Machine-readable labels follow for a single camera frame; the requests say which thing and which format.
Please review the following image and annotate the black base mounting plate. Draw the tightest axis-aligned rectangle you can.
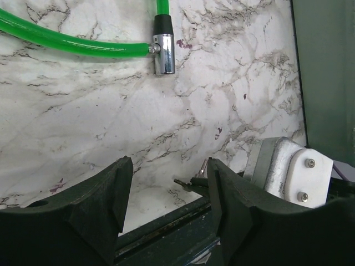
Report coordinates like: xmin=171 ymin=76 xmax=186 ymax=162
xmin=114 ymin=197 xmax=223 ymax=265

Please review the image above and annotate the clear plastic storage box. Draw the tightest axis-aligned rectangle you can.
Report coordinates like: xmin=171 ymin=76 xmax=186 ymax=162
xmin=292 ymin=1 xmax=354 ymax=166

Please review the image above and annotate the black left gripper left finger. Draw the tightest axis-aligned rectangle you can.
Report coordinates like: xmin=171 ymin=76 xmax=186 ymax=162
xmin=1 ymin=157 xmax=133 ymax=265

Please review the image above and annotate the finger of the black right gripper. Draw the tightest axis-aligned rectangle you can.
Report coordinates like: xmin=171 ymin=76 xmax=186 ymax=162
xmin=190 ymin=177 xmax=209 ymax=196

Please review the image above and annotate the silver key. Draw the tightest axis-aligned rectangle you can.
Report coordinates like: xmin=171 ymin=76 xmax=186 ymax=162
xmin=174 ymin=159 xmax=208 ymax=196

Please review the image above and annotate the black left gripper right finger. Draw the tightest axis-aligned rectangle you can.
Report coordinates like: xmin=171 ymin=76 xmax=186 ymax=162
xmin=207 ymin=158 xmax=354 ymax=265

